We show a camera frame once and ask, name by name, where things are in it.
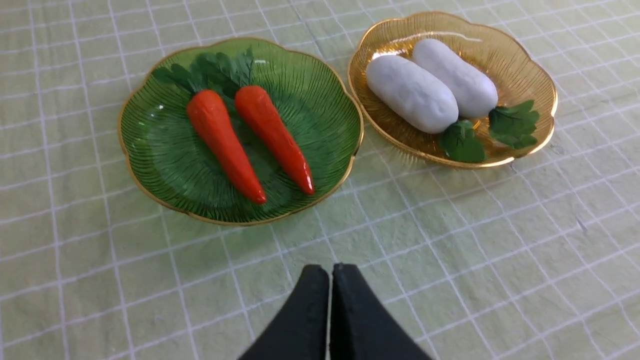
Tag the orange carrot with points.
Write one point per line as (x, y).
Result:
(257, 110)
(211, 121)

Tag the green checked tablecloth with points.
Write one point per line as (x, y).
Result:
(536, 260)

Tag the white radish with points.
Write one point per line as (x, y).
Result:
(426, 103)
(477, 95)

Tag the green glass plate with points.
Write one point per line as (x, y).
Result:
(173, 166)

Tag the amber glass plate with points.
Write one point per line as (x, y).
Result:
(521, 84)

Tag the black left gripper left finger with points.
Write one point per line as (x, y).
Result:
(299, 330)

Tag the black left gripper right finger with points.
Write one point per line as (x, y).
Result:
(361, 328)

